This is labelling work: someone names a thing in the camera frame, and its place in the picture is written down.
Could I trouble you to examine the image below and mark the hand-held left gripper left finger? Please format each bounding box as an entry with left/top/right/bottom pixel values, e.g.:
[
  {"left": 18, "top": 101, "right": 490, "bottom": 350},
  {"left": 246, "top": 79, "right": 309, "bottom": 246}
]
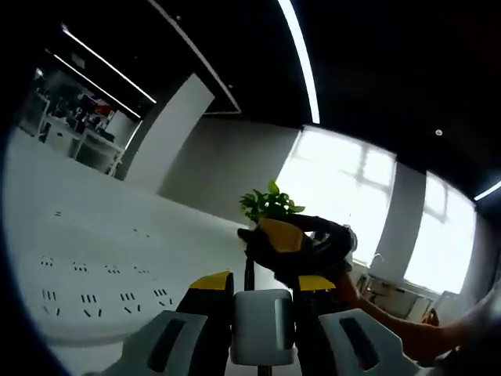
[{"left": 88, "top": 269, "right": 236, "bottom": 376}]

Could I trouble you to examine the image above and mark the curved metal faucet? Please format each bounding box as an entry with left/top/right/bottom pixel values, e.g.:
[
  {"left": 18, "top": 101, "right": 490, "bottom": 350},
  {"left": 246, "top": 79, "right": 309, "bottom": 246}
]
[{"left": 370, "top": 252, "right": 387, "bottom": 276}]

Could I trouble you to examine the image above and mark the curved white ceiling rail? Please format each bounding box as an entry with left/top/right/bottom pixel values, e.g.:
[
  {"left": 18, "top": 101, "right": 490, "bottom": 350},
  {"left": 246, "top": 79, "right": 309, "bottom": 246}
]
[{"left": 146, "top": 0, "right": 242, "bottom": 115}]

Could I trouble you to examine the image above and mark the white office desk row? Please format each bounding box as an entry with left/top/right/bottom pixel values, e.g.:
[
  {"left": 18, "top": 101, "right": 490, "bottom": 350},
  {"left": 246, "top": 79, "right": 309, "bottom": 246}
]
[{"left": 36, "top": 89, "right": 127, "bottom": 178}]

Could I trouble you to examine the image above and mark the flat white socket strip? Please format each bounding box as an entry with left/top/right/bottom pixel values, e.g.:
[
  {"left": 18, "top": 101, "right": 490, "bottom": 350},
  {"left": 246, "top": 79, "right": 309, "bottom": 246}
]
[{"left": 34, "top": 205, "right": 165, "bottom": 244}]

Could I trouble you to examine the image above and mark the long ceiling light strip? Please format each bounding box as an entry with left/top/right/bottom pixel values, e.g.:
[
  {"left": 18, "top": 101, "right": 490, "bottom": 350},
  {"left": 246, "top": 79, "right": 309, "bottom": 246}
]
[{"left": 276, "top": 0, "right": 323, "bottom": 125}]

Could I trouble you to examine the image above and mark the white power strip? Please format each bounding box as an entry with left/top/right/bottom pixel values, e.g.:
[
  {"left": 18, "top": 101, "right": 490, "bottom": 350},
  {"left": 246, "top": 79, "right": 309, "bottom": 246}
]
[{"left": 7, "top": 242, "right": 251, "bottom": 349}]

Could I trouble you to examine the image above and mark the red blue wall display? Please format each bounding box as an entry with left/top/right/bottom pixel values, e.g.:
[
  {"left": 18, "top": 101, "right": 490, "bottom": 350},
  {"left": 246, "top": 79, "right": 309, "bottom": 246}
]
[{"left": 91, "top": 97, "right": 117, "bottom": 119}]

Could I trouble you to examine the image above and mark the black charger cable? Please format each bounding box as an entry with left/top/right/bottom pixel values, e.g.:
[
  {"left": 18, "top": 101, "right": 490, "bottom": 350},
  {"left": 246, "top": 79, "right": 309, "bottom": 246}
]
[{"left": 236, "top": 213, "right": 359, "bottom": 293}]

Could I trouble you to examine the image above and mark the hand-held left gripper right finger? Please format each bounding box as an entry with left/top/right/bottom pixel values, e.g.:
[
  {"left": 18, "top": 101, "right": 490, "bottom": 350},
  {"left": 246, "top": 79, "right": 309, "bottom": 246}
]
[{"left": 293, "top": 275, "right": 426, "bottom": 376}]

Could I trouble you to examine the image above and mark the potted green plant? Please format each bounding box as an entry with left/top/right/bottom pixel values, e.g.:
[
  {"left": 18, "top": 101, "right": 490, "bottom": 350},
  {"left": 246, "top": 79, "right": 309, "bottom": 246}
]
[{"left": 239, "top": 179, "right": 307, "bottom": 233}]

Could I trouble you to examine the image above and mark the straight ceiling light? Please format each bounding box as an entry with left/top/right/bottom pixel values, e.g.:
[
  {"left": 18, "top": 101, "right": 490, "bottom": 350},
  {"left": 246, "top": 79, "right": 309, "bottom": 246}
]
[
  {"left": 44, "top": 48, "right": 142, "bottom": 119},
  {"left": 59, "top": 23, "right": 158, "bottom": 105}
]

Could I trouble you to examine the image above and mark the white charger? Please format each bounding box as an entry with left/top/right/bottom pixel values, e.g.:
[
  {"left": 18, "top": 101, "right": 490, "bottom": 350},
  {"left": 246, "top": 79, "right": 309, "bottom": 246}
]
[{"left": 229, "top": 288, "right": 297, "bottom": 366}]

